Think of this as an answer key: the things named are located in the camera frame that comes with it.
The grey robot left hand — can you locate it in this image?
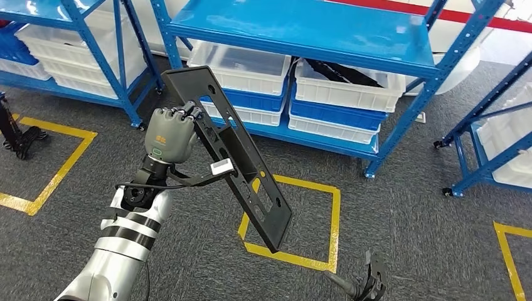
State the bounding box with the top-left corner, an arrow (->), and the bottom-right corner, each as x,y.
144,102 -> 205,166

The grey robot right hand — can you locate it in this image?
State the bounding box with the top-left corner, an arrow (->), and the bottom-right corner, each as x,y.
323,269 -> 376,301

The black plastic panel part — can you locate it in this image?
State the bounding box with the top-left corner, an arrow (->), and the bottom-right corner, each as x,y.
161,65 -> 294,255

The blue metal shelf rack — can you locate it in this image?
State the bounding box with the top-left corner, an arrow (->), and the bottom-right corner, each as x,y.
149,0 -> 507,180
0,0 -> 166,130
433,51 -> 532,199

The white plastic bin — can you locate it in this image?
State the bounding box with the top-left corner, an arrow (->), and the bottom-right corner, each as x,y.
0,57 -> 51,82
39,54 -> 149,100
294,57 -> 407,114
492,154 -> 532,189
14,9 -> 147,68
476,82 -> 532,166
186,40 -> 292,97
287,112 -> 381,145
199,99 -> 286,127

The black ribbed plastic strip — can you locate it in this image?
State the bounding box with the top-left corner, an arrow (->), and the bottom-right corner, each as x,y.
305,58 -> 386,89

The red barrier belt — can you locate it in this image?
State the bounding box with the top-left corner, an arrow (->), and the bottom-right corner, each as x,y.
327,0 -> 532,34

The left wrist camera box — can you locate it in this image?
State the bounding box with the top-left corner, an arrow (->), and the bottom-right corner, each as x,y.
166,158 -> 236,188

